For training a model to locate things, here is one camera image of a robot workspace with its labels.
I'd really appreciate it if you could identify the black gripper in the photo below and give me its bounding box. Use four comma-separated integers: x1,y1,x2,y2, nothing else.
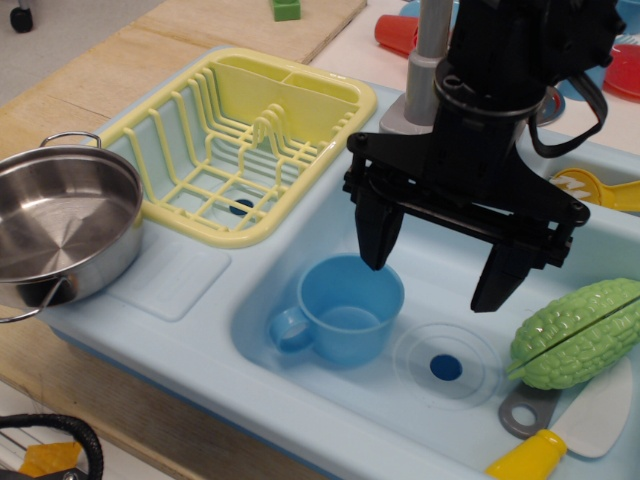
344,62,589,313

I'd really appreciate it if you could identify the blue plastic cup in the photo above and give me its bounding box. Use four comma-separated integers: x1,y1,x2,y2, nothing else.
268,254,405,367

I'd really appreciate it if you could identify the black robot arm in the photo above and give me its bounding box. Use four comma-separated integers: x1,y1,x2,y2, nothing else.
344,1,625,312

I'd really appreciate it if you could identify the red plastic cup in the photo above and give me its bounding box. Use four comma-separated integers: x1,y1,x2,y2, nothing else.
374,15,418,57

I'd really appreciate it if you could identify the blue cup top right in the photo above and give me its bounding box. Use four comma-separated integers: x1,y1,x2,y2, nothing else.
616,0,640,29

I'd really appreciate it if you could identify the stainless steel pan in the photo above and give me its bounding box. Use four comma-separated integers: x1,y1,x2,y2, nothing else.
1,132,143,324

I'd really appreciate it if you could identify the grey toy faucet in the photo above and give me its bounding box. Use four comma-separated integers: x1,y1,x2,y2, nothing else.
379,1,454,135

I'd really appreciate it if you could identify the light blue toy sink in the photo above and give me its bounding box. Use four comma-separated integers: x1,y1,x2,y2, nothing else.
43,47,640,480

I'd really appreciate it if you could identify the yellow toy scoop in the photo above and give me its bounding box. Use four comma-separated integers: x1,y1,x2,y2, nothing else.
550,168,639,212

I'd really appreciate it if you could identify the green toy bitter gourd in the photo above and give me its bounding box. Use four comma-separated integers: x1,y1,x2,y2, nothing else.
506,278,639,390

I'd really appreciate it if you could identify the small metal lid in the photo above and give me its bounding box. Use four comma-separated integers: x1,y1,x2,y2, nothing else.
536,87,566,127

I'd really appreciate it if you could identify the yellow dish rack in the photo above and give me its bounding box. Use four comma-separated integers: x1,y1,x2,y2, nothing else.
99,48,377,248

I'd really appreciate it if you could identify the green plastic block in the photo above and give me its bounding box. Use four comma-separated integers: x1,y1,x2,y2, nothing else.
270,0,302,22

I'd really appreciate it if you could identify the plywood board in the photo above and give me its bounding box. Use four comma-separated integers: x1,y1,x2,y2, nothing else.
128,0,369,65

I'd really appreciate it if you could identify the orange tape piece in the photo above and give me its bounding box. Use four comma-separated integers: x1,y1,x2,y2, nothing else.
18,442,82,478

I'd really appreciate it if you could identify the black caster wheel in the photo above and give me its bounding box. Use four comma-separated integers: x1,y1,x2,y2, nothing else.
10,7,34,34

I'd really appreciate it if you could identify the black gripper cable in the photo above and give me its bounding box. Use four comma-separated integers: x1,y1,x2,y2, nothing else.
527,69,609,160

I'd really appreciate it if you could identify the grey toy utensil handle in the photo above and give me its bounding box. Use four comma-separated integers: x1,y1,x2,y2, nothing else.
498,383,561,439

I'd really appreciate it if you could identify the white toy knife yellow handle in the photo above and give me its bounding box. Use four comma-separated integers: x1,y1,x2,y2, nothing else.
485,358,633,480

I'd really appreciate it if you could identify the black cable loop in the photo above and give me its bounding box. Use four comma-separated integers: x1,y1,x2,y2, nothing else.
0,413,105,480

